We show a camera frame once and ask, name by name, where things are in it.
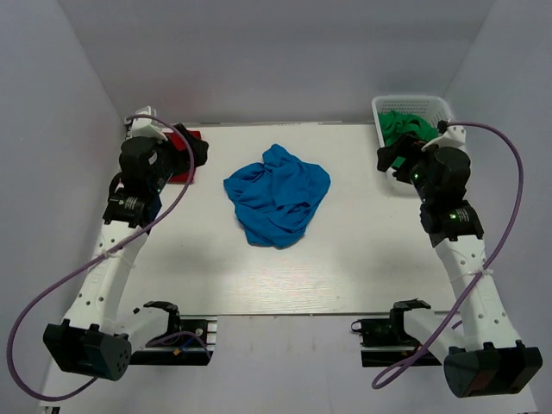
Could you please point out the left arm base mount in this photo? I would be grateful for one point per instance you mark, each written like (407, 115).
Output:
(161, 336)

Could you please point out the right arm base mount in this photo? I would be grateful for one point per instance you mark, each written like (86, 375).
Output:
(383, 339)

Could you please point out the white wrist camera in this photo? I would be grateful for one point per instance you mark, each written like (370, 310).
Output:
(145, 127)
(448, 136)

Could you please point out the blue t shirt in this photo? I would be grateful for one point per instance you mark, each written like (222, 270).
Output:
(275, 199)

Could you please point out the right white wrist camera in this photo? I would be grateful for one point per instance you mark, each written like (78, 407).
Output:
(448, 136)

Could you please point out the green t shirt in basket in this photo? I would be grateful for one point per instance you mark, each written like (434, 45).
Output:
(394, 124)

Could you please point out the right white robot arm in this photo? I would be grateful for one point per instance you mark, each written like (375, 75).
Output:
(480, 351)

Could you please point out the white plastic basket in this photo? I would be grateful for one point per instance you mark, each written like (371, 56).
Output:
(431, 109)

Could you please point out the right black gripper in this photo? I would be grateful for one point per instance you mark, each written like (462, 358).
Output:
(407, 147)

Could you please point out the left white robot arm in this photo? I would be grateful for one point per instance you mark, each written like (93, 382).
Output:
(91, 340)

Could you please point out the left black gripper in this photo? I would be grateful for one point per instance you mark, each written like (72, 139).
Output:
(183, 157)

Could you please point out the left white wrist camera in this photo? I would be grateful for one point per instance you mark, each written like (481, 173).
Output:
(145, 127)

